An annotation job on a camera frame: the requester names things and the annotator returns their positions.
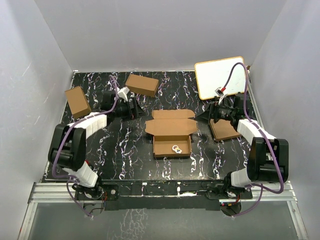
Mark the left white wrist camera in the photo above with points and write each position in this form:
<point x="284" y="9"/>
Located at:
<point x="123" y="93"/>

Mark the black base bar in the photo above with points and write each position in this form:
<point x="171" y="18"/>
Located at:
<point x="161" y="194"/>

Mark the flat cardboard stack right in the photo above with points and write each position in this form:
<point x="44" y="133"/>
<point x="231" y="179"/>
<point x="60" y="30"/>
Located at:
<point x="223" y="130"/>

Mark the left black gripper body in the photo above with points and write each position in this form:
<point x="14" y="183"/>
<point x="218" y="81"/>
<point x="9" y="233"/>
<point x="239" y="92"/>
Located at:
<point x="123" y="110"/>

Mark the small round sticker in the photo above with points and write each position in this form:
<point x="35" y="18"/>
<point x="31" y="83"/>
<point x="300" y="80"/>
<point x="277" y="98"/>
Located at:
<point x="176" y="149"/>

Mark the small cardboard box left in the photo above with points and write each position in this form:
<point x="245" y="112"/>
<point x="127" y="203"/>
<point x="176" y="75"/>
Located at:
<point x="78" y="103"/>

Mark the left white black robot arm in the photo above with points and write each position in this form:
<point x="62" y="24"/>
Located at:
<point x="68" y="147"/>

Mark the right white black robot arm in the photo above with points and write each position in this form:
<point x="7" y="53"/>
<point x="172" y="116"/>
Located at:
<point x="268" y="160"/>

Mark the folded cardboard box back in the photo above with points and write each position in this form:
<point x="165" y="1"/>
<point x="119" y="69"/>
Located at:
<point x="142" y="85"/>

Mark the yellow framed whiteboard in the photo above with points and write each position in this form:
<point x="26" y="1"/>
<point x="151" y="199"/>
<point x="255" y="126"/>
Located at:
<point x="211" y="75"/>

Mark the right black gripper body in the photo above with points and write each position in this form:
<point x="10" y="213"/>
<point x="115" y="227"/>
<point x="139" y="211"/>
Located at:
<point x="221" y="112"/>

